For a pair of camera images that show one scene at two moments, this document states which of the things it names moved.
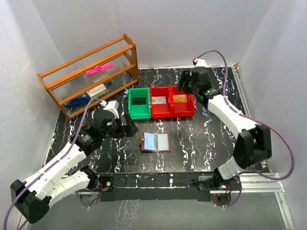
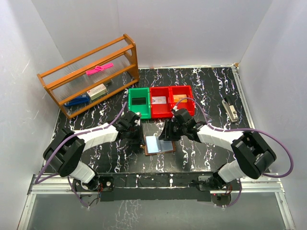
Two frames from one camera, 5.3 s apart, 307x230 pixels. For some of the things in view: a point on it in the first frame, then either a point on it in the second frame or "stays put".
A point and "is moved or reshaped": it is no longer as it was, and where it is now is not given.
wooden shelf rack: (91, 77) stays put
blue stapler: (79, 100) stays put
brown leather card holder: (155, 142) is moved or reshaped
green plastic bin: (139, 103) stays put
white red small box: (97, 91) stays put
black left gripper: (127, 130) -> (139, 139)
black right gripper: (183, 84) -> (167, 133)
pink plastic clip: (99, 68) stays put
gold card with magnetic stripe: (180, 98) stays put
